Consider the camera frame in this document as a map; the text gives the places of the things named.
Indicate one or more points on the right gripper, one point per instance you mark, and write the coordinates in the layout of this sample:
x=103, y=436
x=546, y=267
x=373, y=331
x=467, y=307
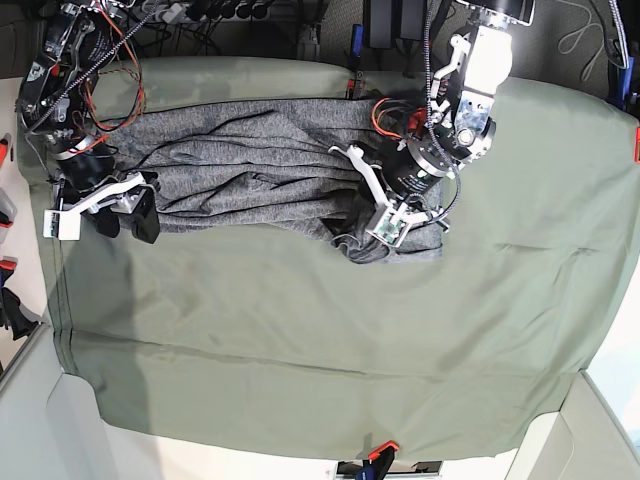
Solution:
x=133, y=195

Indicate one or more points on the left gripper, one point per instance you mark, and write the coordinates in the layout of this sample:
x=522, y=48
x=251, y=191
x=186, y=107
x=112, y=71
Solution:
x=410, y=172

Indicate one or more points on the grey T-shirt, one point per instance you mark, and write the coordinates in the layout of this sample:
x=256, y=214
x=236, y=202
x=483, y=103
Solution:
x=273, y=162

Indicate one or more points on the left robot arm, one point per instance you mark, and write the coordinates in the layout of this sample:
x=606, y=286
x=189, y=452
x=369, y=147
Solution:
x=433, y=139

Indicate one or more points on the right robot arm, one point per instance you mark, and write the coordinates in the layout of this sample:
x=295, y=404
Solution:
x=55, y=106

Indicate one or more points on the red tool left edge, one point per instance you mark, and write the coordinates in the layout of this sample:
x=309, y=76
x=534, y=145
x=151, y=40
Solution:
x=5, y=147

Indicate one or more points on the green table cloth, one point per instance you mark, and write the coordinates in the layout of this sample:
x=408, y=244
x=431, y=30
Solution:
x=260, y=339

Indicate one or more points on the blue clamp top edge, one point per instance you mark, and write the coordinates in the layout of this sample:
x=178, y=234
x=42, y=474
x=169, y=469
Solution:
x=355, y=47

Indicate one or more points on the black power adapter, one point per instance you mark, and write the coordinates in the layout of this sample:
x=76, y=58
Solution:
x=378, y=19
x=411, y=19

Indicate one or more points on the red clamp right edge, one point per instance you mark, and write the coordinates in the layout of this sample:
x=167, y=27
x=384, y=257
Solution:
x=637, y=146

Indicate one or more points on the red black clamp bottom edge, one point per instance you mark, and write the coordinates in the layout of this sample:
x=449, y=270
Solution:
x=378, y=462

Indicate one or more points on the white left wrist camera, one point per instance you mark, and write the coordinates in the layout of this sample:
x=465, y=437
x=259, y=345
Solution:
x=392, y=221

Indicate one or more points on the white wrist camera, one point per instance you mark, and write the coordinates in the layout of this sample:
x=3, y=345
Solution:
x=62, y=225
x=392, y=221

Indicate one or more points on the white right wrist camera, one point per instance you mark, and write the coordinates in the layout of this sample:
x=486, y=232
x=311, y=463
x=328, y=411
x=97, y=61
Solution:
x=62, y=225

